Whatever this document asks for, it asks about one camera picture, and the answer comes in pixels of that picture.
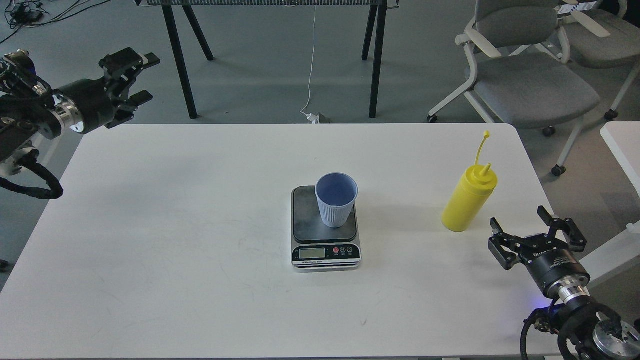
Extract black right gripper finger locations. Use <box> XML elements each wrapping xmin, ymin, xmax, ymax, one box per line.
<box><xmin>487</xmin><ymin>218</ymin><xmax>531</xmax><ymax>271</ymax></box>
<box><xmin>537</xmin><ymin>205</ymin><xmax>587</xmax><ymax>253</ymax></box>

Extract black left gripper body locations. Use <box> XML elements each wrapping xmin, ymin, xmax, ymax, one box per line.
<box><xmin>52</xmin><ymin>76</ymin><xmax>136</xmax><ymax>135</ymax></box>

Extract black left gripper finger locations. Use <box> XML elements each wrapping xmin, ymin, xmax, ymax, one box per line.
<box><xmin>98</xmin><ymin>47</ymin><xmax>161</xmax><ymax>85</ymax></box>
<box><xmin>118</xmin><ymin>89</ymin><xmax>153</xmax><ymax>121</ymax></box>

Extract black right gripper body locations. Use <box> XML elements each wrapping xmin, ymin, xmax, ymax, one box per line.
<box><xmin>515</xmin><ymin>233</ymin><xmax>590</xmax><ymax>301</ymax></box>

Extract yellow squeeze bottle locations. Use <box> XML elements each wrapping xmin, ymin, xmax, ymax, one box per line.
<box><xmin>441</xmin><ymin>130</ymin><xmax>498</xmax><ymax>232</ymax></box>

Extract blue ribbed paper cup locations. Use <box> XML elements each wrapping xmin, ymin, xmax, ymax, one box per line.
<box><xmin>315</xmin><ymin>172</ymin><xmax>359</xmax><ymax>228</ymax></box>

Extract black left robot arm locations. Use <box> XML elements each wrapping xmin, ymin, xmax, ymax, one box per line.
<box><xmin>0</xmin><ymin>47</ymin><xmax>160</xmax><ymax>199</ymax></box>

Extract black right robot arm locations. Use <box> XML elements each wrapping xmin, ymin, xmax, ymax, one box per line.
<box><xmin>487</xmin><ymin>206</ymin><xmax>639</xmax><ymax>360</ymax></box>

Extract digital kitchen scale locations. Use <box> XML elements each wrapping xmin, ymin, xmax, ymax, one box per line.
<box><xmin>290</xmin><ymin>186</ymin><xmax>362</xmax><ymax>272</ymax></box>

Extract black-legged background table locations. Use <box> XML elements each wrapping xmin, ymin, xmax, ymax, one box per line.
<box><xmin>135</xmin><ymin>0</ymin><xmax>401</xmax><ymax>120</ymax></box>

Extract grey office chair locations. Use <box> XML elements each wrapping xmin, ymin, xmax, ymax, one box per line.
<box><xmin>558</xmin><ymin>0</ymin><xmax>640</xmax><ymax>121</ymax></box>
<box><xmin>427</xmin><ymin>0</ymin><xmax>601</xmax><ymax>177</ymax></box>

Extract black cables on floor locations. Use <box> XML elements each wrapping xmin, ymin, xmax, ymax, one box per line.
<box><xmin>0</xmin><ymin>0</ymin><xmax>111</xmax><ymax>45</ymax></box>

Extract white hanging cable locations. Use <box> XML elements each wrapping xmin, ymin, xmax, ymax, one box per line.
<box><xmin>300</xmin><ymin>4</ymin><xmax>321</xmax><ymax>124</ymax></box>

